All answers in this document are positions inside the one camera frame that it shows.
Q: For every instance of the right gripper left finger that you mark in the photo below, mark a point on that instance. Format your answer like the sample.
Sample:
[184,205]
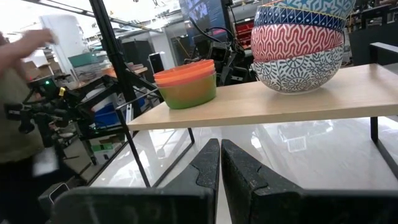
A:
[155,205]

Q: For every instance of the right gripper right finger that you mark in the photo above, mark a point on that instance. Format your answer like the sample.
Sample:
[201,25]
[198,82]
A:
[280,202]

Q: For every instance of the green translucent plastic bowl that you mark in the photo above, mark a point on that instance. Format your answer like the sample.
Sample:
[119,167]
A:
[191,95]

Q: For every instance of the red translucent plastic bowl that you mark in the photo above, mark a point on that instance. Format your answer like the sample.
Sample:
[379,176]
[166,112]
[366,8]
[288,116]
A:
[183,69]

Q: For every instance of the red zigzag patterned ceramic bowl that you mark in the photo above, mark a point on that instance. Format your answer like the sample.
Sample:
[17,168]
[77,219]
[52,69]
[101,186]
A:
[292,40]

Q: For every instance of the dark blue patterned ceramic bowl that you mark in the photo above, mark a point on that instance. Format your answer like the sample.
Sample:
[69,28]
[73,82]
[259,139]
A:
[295,17]

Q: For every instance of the teal geometric patterned ceramic bowl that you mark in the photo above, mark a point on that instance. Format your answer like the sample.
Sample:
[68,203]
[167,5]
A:
[320,6]

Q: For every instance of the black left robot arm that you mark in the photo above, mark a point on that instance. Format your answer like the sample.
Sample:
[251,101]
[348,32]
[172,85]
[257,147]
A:
[199,51]

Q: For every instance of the white glossy table sheet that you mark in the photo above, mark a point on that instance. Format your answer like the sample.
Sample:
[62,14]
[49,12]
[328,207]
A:
[280,161]

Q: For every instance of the red storage bins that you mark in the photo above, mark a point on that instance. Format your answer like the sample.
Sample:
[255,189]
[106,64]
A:
[245,32]

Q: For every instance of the wooden tray board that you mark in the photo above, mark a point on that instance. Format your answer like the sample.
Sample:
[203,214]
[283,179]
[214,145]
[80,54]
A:
[264,105]

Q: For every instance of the blue floral white ceramic bowl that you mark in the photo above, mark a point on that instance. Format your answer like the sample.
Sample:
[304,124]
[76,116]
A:
[295,74]

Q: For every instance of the dark blue display screen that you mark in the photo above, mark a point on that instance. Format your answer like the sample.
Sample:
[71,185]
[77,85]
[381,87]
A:
[203,14]

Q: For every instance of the white device black screen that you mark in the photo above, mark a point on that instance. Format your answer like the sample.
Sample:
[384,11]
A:
[156,62]

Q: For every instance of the green box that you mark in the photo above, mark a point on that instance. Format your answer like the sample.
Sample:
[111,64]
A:
[102,147]

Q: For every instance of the blue storage bin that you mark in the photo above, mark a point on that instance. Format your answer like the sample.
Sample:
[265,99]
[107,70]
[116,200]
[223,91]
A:
[105,115]

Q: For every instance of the teal box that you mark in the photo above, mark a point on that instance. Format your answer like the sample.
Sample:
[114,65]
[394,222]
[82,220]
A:
[83,59]

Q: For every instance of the person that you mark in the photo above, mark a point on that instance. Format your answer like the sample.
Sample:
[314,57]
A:
[15,124]

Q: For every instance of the white board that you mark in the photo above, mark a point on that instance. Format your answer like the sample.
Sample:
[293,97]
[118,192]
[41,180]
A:
[66,34]

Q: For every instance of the person's hand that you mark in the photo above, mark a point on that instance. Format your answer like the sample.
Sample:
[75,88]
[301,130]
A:
[38,37]

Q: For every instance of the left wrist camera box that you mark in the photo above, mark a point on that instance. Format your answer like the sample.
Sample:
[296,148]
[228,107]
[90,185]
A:
[219,51]

